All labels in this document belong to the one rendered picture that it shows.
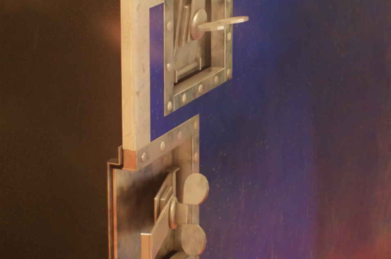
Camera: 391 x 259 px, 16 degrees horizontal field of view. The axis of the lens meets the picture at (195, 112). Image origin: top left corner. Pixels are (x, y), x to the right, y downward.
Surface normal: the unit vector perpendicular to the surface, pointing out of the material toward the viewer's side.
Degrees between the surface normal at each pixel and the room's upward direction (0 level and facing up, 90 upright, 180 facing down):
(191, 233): 75
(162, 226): 90
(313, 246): 90
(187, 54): 98
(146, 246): 90
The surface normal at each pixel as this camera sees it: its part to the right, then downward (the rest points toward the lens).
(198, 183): -0.68, -0.07
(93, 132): -0.41, 0.25
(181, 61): 0.90, 0.24
